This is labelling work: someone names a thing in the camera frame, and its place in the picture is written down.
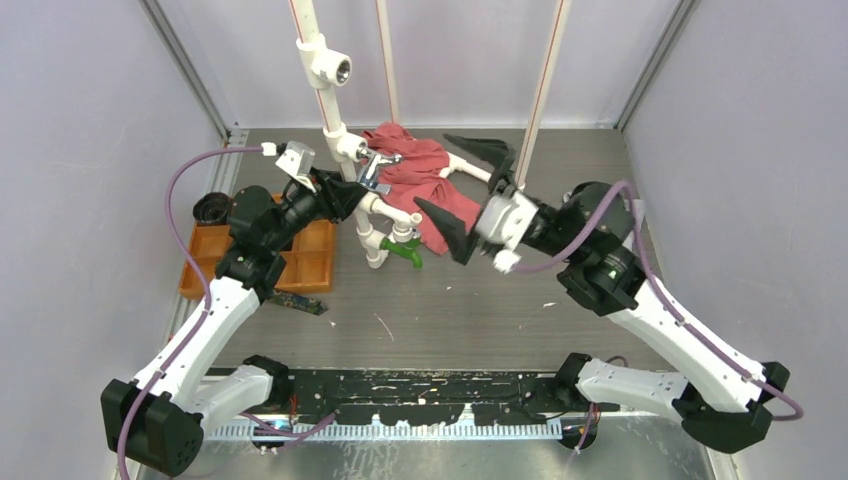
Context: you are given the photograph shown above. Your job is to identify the green plastic faucet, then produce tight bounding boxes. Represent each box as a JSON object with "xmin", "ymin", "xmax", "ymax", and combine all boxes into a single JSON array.
[{"xmin": 380, "ymin": 237, "xmax": 423, "ymax": 269}]

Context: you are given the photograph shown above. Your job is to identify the red cloth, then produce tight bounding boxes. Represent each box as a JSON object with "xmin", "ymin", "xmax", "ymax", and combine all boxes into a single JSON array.
[{"xmin": 362, "ymin": 122, "xmax": 480, "ymax": 226}]

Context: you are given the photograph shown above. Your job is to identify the orange compartment tray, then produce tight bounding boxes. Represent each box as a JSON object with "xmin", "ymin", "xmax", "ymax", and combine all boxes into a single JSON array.
[{"xmin": 178, "ymin": 213, "xmax": 336, "ymax": 300}]

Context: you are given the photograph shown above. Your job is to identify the unrolled dark patterned necktie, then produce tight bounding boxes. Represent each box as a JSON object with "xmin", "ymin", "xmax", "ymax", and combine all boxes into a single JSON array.
[{"xmin": 268, "ymin": 290, "xmax": 329, "ymax": 316}]

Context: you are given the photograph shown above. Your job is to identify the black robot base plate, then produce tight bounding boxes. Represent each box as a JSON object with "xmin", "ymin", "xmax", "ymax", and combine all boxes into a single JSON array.
[{"xmin": 249, "ymin": 369, "xmax": 588, "ymax": 426}]

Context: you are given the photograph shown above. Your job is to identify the chrome water faucet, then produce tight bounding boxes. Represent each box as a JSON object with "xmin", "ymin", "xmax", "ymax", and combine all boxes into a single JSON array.
[{"xmin": 356, "ymin": 147, "xmax": 404, "ymax": 195}]

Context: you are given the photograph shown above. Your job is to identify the grey cloth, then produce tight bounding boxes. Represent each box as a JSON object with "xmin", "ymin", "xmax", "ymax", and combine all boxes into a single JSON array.
[{"xmin": 562, "ymin": 180, "xmax": 644, "ymax": 271}]

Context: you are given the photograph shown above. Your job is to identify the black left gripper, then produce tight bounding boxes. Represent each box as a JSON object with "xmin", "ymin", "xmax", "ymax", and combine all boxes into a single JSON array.
[{"xmin": 264, "ymin": 167, "xmax": 368, "ymax": 252}]

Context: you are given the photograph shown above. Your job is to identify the white PVC pipe frame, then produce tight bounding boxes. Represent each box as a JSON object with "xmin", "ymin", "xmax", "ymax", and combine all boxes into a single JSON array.
[{"xmin": 289, "ymin": 1, "xmax": 572, "ymax": 269}]

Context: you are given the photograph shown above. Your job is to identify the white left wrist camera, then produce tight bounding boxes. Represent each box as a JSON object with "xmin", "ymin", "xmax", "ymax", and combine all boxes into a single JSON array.
[{"xmin": 260, "ymin": 141, "xmax": 317, "ymax": 193}]

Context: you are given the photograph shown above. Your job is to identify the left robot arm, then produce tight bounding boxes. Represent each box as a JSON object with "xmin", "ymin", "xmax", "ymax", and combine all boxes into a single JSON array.
[{"xmin": 100, "ymin": 169, "xmax": 367, "ymax": 477}]

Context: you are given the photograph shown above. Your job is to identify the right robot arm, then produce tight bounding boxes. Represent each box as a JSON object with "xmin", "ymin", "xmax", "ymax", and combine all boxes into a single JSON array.
[{"xmin": 418, "ymin": 136, "xmax": 790, "ymax": 453}]

